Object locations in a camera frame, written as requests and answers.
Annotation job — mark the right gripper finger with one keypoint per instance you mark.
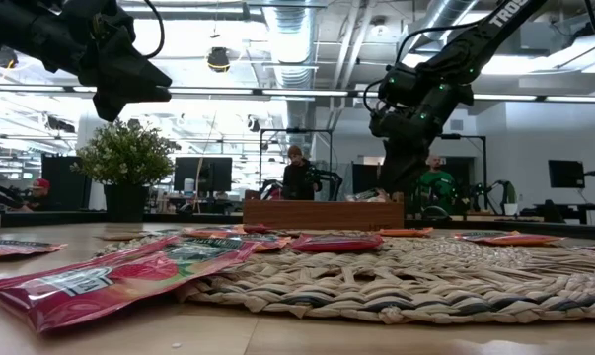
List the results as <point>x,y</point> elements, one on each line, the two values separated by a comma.
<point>405,167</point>

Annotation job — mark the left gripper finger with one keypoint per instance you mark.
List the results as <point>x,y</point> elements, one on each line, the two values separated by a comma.
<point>114,93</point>
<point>139,69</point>

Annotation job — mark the orange tea packet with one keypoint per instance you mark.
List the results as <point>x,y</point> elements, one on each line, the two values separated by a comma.
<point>272,242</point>
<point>16,248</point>
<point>405,232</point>
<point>213,231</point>
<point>509,239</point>

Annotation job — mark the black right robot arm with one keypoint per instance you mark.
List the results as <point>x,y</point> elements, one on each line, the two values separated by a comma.
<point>479,42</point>

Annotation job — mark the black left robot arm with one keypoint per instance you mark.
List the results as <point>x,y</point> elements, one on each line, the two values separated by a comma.
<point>21,29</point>

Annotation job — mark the person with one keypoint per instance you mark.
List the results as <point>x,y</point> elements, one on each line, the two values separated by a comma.
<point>440,190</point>
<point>299,182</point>
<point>40,190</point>

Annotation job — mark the black arched clamp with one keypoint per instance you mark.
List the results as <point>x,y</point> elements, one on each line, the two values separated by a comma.
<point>435,214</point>

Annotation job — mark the green potted plant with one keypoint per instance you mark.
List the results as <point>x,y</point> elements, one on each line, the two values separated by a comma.
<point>124,158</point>

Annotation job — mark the black hanging dome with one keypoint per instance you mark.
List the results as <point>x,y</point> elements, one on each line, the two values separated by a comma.
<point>218,59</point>
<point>5,58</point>

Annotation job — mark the wooden three-compartment tray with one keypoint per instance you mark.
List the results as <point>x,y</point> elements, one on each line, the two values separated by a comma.
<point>321,215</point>

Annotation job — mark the black upright panel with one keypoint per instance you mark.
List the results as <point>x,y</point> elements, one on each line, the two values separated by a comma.
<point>65,182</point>

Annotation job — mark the round woven placemat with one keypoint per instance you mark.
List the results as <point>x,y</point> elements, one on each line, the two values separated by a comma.
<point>425,276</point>

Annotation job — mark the green cactus white pot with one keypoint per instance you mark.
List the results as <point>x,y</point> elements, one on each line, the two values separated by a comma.
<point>510,210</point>

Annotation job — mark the black computer monitor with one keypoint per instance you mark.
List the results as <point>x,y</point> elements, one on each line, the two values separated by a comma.
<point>203,175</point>
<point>566,173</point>

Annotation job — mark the black desk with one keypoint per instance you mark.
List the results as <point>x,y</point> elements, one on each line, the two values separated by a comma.
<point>573,207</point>

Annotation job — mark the black gantry frame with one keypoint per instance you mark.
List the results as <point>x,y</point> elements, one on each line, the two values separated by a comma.
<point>297,130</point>
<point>467,136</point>

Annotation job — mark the silver ventilation duct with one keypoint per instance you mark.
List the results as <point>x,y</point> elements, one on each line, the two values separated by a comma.
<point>440,15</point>
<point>292,49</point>

